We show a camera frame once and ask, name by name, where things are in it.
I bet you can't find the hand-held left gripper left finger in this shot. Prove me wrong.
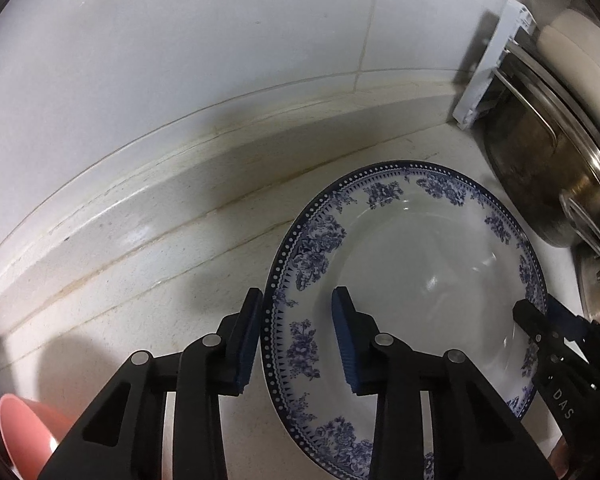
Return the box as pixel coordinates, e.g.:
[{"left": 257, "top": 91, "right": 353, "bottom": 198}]
[{"left": 37, "top": 287, "right": 263, "bottom": 480}]

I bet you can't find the pink bowl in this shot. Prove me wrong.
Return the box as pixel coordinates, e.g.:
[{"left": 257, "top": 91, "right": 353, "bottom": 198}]
[{"left": 0, "top": 394, "right": 73, "bottom": 480}]

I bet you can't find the blue floral rimmed plate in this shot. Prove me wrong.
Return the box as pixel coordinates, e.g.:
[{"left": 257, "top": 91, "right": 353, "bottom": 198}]
[{"left": 262, "top": 160, "right": 548, "bottom": 478}]

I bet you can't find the white pot with lid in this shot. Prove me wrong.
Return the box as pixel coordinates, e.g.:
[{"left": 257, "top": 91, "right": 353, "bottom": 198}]
[{"left": 537, "top": 7, "right": 600, "bottom": 126}]

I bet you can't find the large stainless steel pot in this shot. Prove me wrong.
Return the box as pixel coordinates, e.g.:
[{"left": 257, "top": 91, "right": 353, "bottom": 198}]
[{"left": 480, "top": 45, "right": 600, "bottom": 281}]

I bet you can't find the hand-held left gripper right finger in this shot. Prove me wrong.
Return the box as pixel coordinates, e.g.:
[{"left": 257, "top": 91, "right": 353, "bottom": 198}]
[{"left": 331, "top": 286, "right": 541, "bottom": 480}]

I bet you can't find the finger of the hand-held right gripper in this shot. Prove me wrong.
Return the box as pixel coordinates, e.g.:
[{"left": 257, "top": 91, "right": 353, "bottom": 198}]
[
  {"left": 546, "top": 294, "right": 600, "bottom": 356},
  {"left": 512, "top": 299, "right": 556, "bottom": 361}
]

